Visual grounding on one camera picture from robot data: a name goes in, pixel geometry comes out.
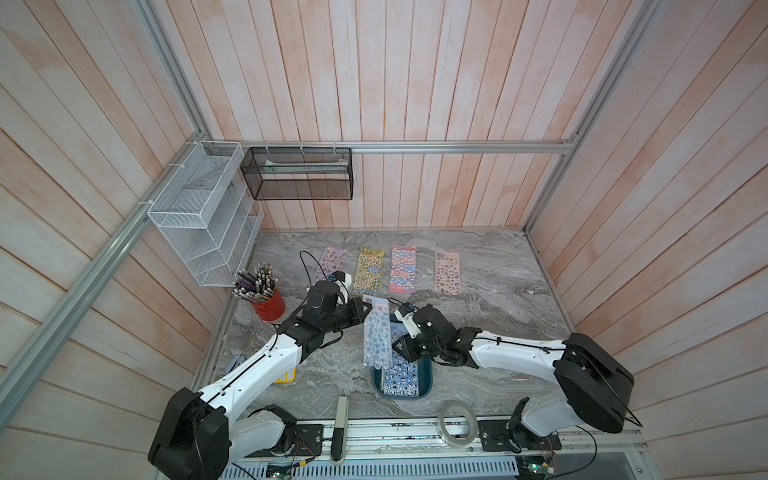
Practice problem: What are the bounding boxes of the teal storage box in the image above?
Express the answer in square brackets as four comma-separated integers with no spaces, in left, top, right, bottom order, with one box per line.
[371,358,433,399]

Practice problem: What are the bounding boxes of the pink sticker sheet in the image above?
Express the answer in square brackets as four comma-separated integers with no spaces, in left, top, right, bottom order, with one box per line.
[314,245,349,282]

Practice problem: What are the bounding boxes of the colourful small sticker sheet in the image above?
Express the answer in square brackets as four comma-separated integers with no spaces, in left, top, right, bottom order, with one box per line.
[353,247,385,296]

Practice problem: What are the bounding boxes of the light blue sticker sheet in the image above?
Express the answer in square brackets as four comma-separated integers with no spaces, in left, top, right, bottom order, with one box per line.
[363,295,393,369]

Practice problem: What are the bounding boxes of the red blue cat sticker sheet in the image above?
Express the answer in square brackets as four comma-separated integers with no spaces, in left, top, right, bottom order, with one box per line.
[389,246,417,293]

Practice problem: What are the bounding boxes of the pastel sticker sheet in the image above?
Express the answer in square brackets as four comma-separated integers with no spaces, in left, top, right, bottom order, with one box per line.
[434,251,461,295]

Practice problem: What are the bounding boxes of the dark blue sticker sheet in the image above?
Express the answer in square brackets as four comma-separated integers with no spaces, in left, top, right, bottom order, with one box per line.
[377,349,419,398]

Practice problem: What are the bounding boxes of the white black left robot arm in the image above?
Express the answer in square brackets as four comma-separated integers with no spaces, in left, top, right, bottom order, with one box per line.
[148,271,372,479]

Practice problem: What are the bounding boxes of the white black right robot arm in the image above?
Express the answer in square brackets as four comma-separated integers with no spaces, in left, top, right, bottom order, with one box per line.
[393,303,637,448]

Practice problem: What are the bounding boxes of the red pencil cup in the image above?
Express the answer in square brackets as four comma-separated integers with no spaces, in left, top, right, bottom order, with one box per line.
[233,263,286,322]

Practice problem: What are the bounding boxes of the yellow calculator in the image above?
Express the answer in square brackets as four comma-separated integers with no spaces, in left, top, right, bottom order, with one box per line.
[275,368,297,384]

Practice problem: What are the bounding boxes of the clear tape roll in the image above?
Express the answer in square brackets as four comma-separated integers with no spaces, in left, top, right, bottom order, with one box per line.
[436,401,479,448]

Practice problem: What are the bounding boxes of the blue binder clip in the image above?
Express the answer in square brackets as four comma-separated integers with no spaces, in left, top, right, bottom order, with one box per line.
[227,355,245,372]

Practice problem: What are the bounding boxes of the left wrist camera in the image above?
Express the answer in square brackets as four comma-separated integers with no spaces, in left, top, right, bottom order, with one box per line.
[329,270,352,304]

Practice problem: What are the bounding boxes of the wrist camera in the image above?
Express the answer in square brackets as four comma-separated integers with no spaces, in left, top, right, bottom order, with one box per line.
[395,304,420,339]
[329,270,352,304]

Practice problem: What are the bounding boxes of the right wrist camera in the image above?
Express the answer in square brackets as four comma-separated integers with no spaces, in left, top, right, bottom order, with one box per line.
[395,304,420,339]

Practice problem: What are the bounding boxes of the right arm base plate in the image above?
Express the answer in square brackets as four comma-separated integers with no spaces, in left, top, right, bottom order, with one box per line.
[478,420,562,454]

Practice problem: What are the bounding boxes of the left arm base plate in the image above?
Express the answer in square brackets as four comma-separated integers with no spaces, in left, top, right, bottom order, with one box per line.
[246,423,324,459]

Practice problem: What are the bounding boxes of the black mesh wall basket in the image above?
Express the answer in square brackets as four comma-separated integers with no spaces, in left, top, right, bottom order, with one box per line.
[240,146,354,201]

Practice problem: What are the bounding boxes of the white mesh wall shelf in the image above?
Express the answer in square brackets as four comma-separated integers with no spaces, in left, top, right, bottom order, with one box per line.
[148,141,264,287]

